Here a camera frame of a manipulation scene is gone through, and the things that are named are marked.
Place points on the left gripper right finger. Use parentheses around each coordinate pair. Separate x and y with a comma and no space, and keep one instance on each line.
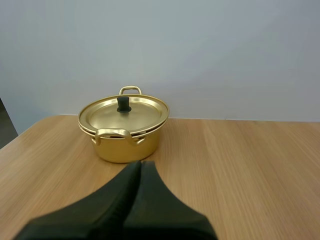
(162,212)

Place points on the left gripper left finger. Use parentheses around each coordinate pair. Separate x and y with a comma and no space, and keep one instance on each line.
(100,210)

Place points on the gold lid with black knob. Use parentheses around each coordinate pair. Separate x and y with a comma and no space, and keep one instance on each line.
(130,115)

